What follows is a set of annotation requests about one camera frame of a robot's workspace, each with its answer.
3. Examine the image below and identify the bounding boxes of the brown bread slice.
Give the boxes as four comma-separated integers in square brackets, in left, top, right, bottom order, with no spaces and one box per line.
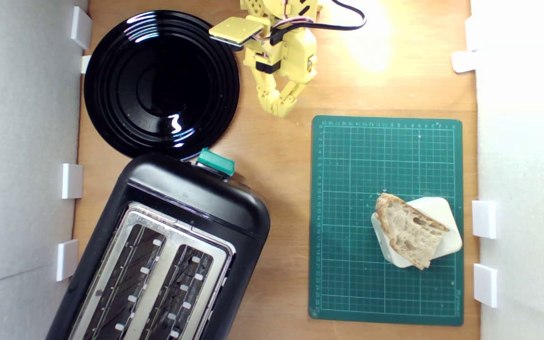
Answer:
[375,192,451,271]

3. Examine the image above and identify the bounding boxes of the green toaster lever knob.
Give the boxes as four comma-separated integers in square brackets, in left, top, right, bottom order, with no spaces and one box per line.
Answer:
[196,148,236,178]

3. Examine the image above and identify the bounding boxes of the black two-slot toaster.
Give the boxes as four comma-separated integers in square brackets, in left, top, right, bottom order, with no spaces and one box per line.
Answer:
[45,152,271,340]

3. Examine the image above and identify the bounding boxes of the green cutting mat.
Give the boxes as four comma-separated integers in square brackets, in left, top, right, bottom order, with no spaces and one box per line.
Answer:
[308,115,464,326]

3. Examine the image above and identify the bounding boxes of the black round plate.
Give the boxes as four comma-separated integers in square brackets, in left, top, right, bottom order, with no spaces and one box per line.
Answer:
[84,10,240,161]

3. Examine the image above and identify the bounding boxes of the white block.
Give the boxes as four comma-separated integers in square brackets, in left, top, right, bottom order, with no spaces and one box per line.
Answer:
[371,197,463,269]

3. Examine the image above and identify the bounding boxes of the red white servo wires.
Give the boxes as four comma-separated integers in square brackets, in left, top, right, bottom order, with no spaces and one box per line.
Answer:
[272,16,316,34]

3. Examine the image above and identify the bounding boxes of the yellow gripper camera mount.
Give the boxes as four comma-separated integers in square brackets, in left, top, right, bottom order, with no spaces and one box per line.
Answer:
[209,17,264,51]

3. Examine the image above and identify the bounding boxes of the black cable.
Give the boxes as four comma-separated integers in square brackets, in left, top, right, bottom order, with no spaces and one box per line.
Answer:
[270,0,367,45]

